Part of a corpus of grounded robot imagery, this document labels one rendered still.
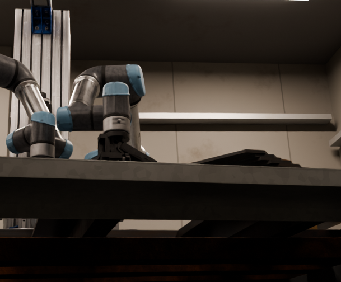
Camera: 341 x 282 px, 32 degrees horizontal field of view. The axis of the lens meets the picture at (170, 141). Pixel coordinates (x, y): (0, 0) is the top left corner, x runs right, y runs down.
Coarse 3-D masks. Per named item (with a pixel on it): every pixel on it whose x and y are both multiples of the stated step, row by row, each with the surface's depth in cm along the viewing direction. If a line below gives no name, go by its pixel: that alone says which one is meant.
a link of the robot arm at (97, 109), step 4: (96, 108) 174; (100, 108) 174; (96, 112) 173; (100, 112) 173; (96, 116) 173; (100, 116) 173; (96, 120) 173; (100, 120) 173; (96, 124) 173; (100, 124) 173; (96, 128) 174; (100, 128) 174
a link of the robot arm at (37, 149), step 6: (36, 144) 179; (42, 144) 179; (48, 144) 180; (30, 150) 180; (36, 150) 178; (42, 150) 178; (48, 150) 179; (54, 150) 182; (30, 156) 180; (36, 156) 178; (42, 156) 178; (48, 156) 179; (54, 156) 181
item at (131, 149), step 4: (124, 144) 161; (128, 144) 162; (120, 148) 161; (124, 148) 161; (128, 148) 161; (132, 148) 161; (128, 152) 161; (132, 152) 161; (136, 152) 161; (140, 152) 162; (132, 156) 161; (136, 156) 161; (140, 156) 161; (144, 156) 161; (148, 156) 162; (132, 160) 163; (136, 160) 162; (140, 160) 161; (144, 160) 161; (148, 160) 161; (152, 160) 162
